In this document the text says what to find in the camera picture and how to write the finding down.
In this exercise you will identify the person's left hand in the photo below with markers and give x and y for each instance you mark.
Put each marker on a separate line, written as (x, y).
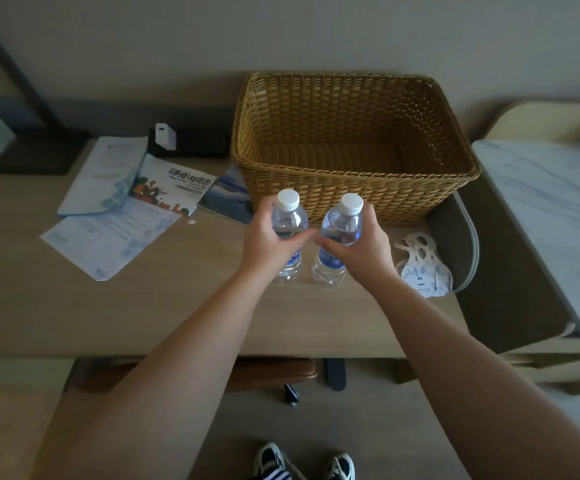
(262, 244)

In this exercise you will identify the person's right hand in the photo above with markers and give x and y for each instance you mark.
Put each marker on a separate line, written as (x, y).
(370, 254)

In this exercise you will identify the person's left thumb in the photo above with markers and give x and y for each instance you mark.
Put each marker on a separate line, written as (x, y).
(302, 236)

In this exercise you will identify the person's right thumb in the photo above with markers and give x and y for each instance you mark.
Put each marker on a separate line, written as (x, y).
(332, 243)

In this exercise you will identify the clear water bottle white cap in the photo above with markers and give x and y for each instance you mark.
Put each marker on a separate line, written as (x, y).
(342, 225)
(290, 218)

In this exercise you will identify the person's left forearm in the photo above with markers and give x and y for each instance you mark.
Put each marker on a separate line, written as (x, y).
(170, 384)

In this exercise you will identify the person's right forearm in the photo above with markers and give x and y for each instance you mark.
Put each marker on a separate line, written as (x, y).
(470, 384)

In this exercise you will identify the blue landscape magazine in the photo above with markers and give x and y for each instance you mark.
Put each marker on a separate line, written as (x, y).
(230, 194)

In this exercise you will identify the white paper door hanger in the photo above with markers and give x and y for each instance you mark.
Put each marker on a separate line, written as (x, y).
(416, 252)
(427, 279)

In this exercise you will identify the brown wicker basket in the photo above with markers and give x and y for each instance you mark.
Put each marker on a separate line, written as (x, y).
(350, 124)

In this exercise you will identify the black chair wheel base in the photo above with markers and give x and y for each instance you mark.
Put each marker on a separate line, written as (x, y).
(336, 374)

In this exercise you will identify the white booklet orange illustration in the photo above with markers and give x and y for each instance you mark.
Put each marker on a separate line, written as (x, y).
(177, 182)

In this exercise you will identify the white power adapter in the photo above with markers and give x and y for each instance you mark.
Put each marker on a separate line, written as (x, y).
(165, 136)

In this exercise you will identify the white printed paper sheet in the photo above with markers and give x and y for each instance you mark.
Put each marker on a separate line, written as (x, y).
(102, 174)
(105, 234)

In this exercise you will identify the white marble side table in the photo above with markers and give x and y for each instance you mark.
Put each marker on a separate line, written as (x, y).
(545, 204)

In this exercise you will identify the black and white sneaker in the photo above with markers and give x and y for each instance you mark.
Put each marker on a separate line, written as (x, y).
(341, 467)
(269, 459)

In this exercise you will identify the beige curved headboard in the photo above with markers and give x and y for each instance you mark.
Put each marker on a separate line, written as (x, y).
(540, 119)

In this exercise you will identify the black lamp base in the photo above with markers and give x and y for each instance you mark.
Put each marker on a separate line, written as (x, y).
(42, 152)

